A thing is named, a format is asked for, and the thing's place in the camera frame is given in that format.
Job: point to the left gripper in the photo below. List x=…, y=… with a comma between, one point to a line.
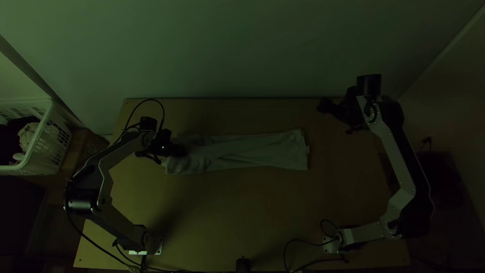
x=175, y=149

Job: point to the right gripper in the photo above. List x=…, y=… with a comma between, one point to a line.
x=330, y=107

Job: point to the white laundry basket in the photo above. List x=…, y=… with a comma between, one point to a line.
x=53, y=142

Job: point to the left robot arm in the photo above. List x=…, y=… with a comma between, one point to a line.
x=99, y=170

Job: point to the white t-shirt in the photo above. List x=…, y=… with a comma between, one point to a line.
x=246, y=151

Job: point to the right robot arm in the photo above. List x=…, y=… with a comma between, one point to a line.
x=390, y=146

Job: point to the heap of clothes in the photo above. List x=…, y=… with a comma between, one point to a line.
x=22, y=138

